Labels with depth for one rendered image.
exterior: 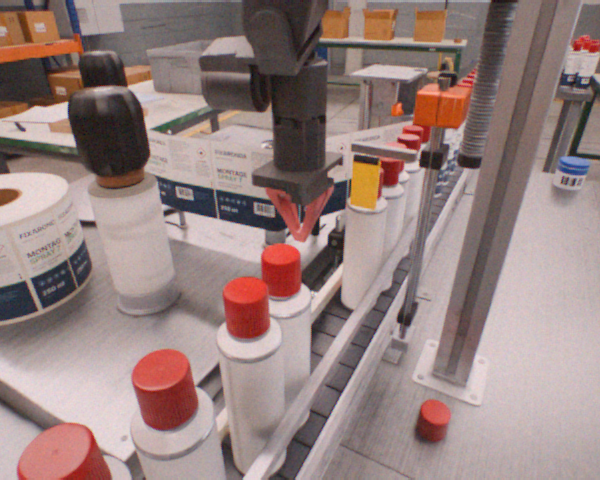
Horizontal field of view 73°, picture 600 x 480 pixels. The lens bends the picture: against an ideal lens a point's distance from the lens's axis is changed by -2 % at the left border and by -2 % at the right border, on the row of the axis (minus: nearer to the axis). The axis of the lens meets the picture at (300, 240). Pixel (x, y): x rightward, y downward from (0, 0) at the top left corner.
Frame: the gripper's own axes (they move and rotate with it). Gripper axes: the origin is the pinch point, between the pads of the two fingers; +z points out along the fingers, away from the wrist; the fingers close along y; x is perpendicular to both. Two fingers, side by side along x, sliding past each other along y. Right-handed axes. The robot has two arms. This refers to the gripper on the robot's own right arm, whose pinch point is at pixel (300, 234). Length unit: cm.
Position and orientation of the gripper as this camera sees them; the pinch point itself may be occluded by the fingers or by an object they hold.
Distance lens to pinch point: 50.1
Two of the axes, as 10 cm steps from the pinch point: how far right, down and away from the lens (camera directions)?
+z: 0.1, 8.6, 5.1
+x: 8.8, 2.3, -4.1
